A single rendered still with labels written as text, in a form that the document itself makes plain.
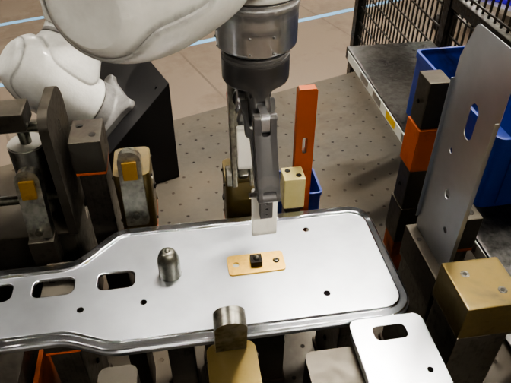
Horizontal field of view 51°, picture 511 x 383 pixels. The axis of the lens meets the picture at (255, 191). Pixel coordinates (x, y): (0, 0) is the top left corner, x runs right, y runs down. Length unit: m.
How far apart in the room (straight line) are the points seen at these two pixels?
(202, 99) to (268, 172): 2.65
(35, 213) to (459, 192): 0.62
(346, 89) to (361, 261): 1.13
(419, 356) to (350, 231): 0.23
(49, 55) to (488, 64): 0.94
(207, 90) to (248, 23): 2.78
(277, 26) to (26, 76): 0.84
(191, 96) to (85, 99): 1.96
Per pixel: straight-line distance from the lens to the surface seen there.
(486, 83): 0.68
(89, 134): 0.88
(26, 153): 0.90
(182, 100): 3.21
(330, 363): 0.72
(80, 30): 0.37
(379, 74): 1.24
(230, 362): 0.64
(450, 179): 0.77
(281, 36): 0.55
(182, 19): 0.37
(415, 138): 0.91
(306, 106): 0.81
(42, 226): 0.90
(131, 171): 0.84
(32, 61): 1.29
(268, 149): 0.57
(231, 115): 0.80
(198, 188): 1.40
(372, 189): 1.43
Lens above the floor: 1.58
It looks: 40 degrees down
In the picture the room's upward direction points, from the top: straight up
